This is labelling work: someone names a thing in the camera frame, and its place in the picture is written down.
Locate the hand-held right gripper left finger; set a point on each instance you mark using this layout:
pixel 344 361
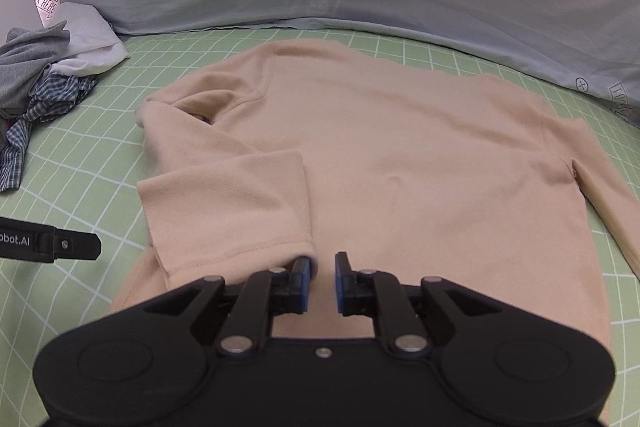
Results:
pixel 303 287

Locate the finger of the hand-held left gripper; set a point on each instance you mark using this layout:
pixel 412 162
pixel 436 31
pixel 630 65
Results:
pixel 77 245

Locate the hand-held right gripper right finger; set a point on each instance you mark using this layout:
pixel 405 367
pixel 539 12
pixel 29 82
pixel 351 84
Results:
pixel 341 283

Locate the beige sweater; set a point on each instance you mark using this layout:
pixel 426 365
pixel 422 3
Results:
pixel 400 147

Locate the blue plaid shirt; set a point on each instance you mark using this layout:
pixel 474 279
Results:
pixel 45 102

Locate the grey garment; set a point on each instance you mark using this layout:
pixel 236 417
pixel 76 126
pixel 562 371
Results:
pixel 25 67

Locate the white cloth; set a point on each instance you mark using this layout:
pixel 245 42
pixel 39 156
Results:
pixel 90 42

